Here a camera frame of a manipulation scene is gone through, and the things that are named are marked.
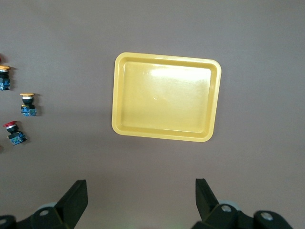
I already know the brown table cover mat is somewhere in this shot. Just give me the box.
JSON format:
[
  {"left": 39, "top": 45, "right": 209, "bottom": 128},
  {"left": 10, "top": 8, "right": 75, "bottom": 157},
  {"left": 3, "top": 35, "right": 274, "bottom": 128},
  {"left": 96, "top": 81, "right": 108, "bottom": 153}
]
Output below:
[{"left": 0, "top": 0, "right": 305, "bottom": 229}]

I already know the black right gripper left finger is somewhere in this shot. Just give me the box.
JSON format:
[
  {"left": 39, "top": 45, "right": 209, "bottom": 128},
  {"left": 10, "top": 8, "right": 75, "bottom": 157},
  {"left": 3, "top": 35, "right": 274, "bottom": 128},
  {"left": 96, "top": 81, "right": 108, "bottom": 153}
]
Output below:
[{"left": 21, "top": 179, "right": 88, "bottom": 229}]

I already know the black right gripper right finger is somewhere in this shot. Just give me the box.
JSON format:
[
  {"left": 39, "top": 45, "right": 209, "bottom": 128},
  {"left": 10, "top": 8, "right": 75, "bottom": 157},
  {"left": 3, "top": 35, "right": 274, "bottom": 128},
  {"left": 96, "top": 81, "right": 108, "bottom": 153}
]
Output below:
[{"left": 193, "top": 178, "right": 257, "bottom": 229}]

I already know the yellow plastic tray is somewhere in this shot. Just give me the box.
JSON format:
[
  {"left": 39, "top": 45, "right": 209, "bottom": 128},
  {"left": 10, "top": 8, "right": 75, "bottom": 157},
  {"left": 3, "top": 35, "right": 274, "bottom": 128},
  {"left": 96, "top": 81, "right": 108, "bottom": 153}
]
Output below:
[{"left": 111, "top": 52, "right": 222, "bottom": 143}]

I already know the yellow mushroom push button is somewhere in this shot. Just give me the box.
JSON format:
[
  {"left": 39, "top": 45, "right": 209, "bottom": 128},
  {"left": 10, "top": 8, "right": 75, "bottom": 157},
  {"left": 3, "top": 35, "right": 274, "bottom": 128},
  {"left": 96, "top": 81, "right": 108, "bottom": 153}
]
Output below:
[
  {"left": 0, "top": 65, "right": 11, "bottom": 91},
  {"left": 20, "top": 93, "right": 38, "bottom": 117}
]

